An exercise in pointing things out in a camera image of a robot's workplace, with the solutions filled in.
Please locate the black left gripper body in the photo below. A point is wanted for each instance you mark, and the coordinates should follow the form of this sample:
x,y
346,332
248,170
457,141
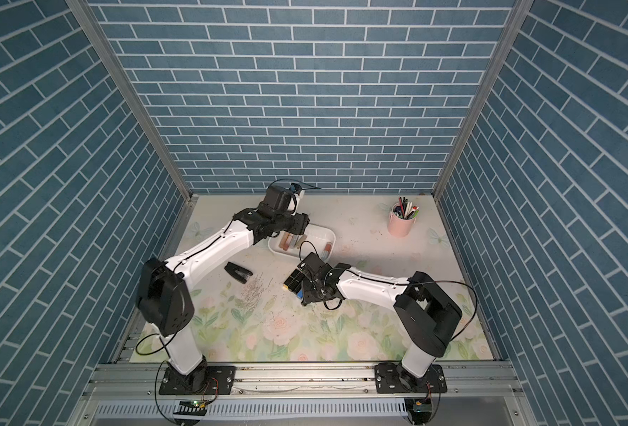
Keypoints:
x,y
289,223

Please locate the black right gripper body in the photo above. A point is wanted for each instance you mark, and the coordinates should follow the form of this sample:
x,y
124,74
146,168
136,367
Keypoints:
x,y
312,291

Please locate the beige lip gloss tube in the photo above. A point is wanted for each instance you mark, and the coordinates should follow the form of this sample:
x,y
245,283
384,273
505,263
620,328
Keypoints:
x,y
285,241

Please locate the gold lipstick tube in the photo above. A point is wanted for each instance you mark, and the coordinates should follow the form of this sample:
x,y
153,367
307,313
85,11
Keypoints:
x,y
300,241

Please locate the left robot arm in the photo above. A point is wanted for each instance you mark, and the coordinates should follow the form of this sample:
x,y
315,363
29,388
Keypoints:
x,y
165,286

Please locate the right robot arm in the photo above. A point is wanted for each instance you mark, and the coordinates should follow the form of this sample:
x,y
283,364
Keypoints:
x,y
427,313

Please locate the black silver-band lipstick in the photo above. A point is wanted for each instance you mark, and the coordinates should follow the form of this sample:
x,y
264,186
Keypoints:
x,y
296,286

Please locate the white storage box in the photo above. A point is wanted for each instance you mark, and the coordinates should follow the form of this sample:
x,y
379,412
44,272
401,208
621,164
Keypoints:
x,y
317,238

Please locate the detached black gripper finger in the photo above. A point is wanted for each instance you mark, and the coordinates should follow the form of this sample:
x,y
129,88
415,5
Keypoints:
x,y
239,273

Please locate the pink metal pen bucket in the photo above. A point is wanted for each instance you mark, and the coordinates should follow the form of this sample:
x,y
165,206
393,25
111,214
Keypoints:
x,y
398,226

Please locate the right green circuit board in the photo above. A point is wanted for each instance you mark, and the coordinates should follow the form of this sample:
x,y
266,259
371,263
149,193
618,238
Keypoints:
x,y
418,411

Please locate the green circuit board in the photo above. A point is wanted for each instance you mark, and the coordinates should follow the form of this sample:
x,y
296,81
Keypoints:
x,y
194,408
418,411

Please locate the left green circuit board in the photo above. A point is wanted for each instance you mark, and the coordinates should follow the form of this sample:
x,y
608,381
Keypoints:
x,y
194,408

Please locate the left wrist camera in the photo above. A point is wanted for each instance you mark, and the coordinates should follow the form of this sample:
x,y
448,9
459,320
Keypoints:
x,y
296,191

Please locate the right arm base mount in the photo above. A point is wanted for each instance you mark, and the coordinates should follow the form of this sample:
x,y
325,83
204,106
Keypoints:
x,y
392,378

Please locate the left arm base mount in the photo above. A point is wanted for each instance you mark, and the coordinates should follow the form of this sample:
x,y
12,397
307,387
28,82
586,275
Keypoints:
x,y
211,381

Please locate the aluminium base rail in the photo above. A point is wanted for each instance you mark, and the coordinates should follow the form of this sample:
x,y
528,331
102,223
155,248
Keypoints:
x,y
305,393

